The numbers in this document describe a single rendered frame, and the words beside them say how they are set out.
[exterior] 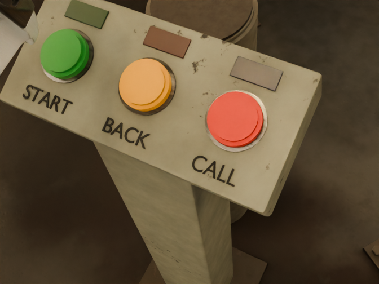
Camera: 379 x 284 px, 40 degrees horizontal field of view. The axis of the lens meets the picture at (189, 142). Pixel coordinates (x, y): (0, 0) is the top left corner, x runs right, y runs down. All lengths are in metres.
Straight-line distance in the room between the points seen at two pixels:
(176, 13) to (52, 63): 0.18
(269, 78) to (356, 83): 0.78
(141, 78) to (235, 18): 0.18
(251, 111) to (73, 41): 0.15
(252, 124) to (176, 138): 0.06
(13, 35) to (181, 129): 0.13
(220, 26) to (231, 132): 0.19
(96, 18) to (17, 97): 0.09
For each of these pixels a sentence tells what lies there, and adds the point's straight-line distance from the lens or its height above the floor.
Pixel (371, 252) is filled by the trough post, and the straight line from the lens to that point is 0.99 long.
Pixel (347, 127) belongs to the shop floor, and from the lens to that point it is 1.09.
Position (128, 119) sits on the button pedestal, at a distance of 0.40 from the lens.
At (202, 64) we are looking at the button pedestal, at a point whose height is 0.61.
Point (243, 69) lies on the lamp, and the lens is 0.39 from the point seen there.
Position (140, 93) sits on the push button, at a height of 0.61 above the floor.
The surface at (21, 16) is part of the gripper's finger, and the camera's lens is 0.33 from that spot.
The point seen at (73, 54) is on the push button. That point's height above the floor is 0.61.
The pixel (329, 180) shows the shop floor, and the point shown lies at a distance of 1.03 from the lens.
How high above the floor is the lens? 0.92
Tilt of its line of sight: 61 degrees down
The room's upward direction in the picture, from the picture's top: 10 degrees counter-clockwise
